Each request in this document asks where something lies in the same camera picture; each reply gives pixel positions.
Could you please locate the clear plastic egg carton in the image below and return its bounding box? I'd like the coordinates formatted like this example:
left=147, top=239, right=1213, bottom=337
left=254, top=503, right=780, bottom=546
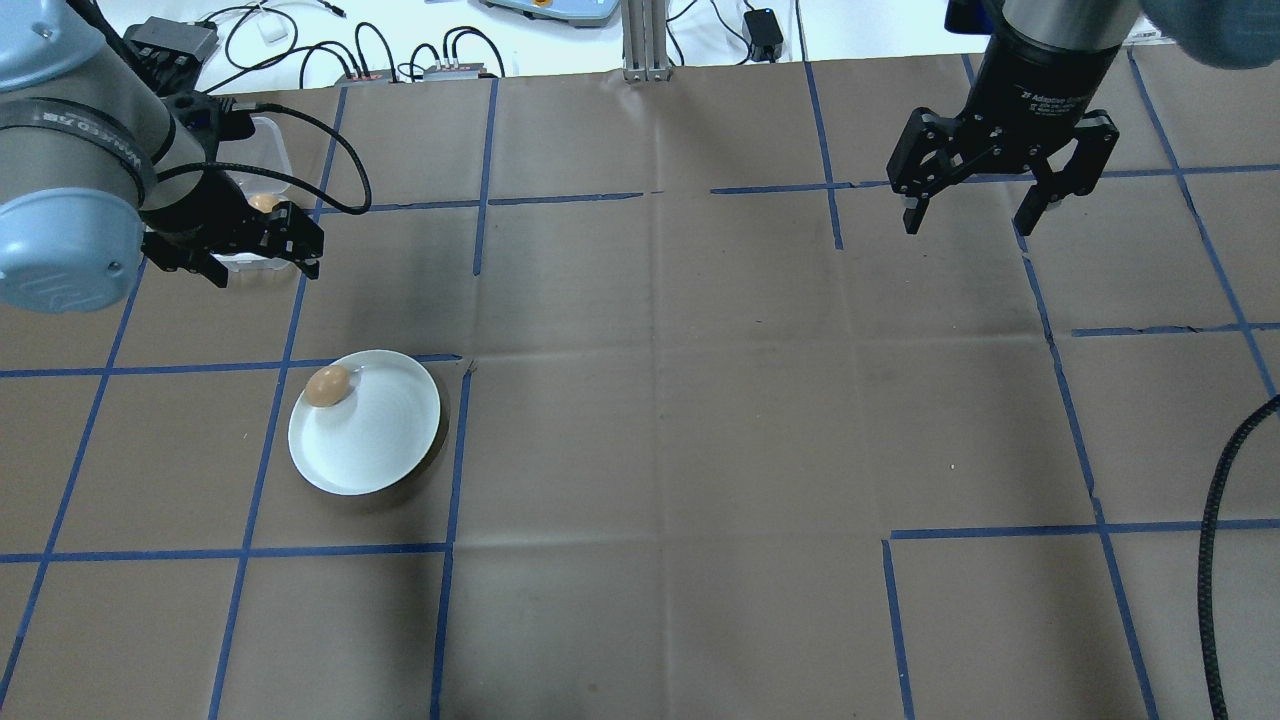
left=215, top=115, right=301, bottom=271

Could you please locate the black electronics box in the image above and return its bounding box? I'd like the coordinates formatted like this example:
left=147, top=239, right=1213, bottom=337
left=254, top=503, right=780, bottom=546
left=125, top=17, right=219, bottom=71

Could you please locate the thin black cable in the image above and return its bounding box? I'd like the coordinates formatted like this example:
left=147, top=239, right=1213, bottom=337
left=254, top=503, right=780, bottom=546
left=443, top=26, right=507, bottom=77
left=350, top=20, right=402, bottom=75

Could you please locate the white round plate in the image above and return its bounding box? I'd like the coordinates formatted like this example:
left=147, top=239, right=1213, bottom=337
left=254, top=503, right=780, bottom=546
left=288, top=350, right=442, bottom=497

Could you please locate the black power adapter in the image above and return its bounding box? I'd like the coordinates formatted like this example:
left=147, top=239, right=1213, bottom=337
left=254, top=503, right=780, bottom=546
left=745, top=8, right=785, bottom=61

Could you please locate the aluminium profile post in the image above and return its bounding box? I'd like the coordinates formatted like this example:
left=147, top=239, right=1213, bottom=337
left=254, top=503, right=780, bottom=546
left=622, top=0, right=673, bottom=83

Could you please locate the blue grey device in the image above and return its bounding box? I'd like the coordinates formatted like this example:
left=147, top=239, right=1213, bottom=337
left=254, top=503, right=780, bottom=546
left=478, top=0, right=621, bottom=28

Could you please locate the thick black conduit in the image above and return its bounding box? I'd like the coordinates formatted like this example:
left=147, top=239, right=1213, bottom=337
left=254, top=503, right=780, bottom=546
left=65, top=0, right=153, bottom=91

